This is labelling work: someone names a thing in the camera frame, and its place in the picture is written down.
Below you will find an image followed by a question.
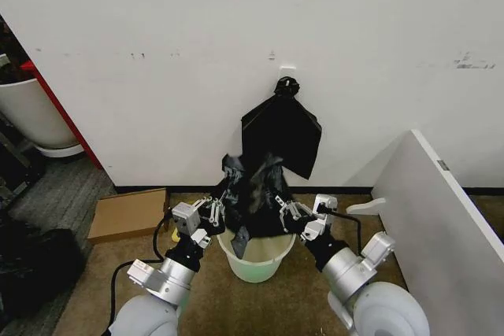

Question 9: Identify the black knotted plastic bag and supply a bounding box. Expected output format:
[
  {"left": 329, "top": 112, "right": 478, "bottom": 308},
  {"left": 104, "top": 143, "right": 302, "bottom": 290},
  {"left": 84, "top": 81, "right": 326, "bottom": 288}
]
[{"left": 240, "top": 77, "right": 323, "bottom": 182}]

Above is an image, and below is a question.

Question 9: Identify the black metal rack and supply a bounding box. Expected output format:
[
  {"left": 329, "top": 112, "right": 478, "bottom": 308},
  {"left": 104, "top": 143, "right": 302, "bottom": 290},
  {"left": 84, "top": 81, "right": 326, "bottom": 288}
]
[{"left": 0, "top": 109, "right": 46, "bottom": 199}]

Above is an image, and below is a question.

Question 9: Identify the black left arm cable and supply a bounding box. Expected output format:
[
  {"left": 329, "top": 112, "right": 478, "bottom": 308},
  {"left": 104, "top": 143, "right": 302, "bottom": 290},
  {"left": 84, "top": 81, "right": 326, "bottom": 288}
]
[{"left": 107, "top": 216, "right": 175, "bottom": 331}]

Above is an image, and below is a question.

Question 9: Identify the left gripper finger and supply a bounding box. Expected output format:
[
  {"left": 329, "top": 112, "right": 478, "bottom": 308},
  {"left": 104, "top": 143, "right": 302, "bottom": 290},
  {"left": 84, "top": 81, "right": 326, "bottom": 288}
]
[
  {"left": 207, "top": 188, "right": 238, "bottom": 229},
  {"left": 190, "top": 176, "right": 230, "bottom": 212}
]

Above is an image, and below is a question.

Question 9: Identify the black garbage bag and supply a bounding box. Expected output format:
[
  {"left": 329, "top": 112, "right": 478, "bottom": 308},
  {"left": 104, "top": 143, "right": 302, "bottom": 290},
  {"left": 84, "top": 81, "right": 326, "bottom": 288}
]
[{"left": 218, "top": 151, "right": 302, "bottom": 259}]

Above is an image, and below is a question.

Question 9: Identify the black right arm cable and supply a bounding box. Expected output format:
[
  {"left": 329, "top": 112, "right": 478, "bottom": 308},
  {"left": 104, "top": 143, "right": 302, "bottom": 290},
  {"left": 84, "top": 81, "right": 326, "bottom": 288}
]
[{"left": 325, "top": 209, "right": 364, "bottom": 255}]

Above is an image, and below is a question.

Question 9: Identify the pale translucent trash bin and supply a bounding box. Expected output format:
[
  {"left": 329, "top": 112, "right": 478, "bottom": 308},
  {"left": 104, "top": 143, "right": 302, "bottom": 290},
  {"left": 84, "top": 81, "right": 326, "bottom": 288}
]
[{"left": 215, "top": 231, "right": 298, "bottom": 284}]

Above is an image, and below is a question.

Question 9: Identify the flat brown cardboard box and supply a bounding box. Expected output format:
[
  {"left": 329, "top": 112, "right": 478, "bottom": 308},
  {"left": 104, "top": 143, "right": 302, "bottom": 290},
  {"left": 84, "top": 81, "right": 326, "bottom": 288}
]
[{"left": 87, "top": 187, "right": 169, "bottom": 246}]

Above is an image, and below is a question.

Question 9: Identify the white round planter pot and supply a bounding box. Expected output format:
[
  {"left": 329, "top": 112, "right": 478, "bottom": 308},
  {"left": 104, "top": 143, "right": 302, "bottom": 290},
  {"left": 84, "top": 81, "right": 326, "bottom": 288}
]
[{"left": 0, "top": 77, "right": 80, "bottom": 148}]

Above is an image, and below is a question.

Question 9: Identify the white board panel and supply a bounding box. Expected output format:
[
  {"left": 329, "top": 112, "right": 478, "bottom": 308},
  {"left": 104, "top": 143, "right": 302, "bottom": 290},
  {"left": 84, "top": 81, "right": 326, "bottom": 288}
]
[{"left": 370, "top": 128, "right": 504, "bottom": 336}]

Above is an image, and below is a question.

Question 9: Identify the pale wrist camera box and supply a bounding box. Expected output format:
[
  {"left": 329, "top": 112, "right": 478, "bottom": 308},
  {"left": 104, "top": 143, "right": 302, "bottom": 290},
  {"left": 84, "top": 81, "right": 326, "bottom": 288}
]
[
  {"left": 313, "top": 193, "right": 339, "bottom": 220},
  {"left": 172, "top": 201, "right": 203, "bottom": 237}
]

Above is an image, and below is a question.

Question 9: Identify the black backpack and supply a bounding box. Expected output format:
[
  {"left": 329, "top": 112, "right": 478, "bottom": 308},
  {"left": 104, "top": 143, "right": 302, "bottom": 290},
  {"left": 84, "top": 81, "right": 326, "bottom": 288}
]
[{"left": 0, "top": 209, "right": 87, "bottom": 316}]

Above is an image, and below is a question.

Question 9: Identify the white curved furniture foot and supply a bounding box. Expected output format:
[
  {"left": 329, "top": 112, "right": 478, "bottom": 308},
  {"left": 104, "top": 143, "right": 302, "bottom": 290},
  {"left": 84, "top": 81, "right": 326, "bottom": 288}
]
[{"left": 346, "top": 196, "right": 389, "bottom": 216}]

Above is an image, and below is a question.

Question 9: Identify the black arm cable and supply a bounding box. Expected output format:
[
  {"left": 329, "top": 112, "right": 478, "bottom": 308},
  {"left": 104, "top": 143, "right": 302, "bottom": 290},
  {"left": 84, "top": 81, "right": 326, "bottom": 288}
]
[
  {"left": 325, "top": 209, "right": 364, "bottom": 255},
  {"left": 107, "top": 216, "right": 175, "bottom": 331}
]

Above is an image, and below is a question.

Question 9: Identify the white planter saucer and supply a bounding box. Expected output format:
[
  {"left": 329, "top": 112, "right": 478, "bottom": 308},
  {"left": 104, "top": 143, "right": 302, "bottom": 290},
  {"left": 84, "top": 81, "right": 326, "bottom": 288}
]
[{"left": 35, "top": 142, "right": 86, "bottom": 159}]

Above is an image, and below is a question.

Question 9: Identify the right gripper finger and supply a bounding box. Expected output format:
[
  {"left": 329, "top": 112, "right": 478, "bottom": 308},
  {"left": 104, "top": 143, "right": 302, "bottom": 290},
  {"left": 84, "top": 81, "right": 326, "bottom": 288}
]
[
  {"left": 271, "top": 189, "right": 316, "bottom": 220},
  {"left": 277, "top": 202, "right": 296, "bottom": 233}
]

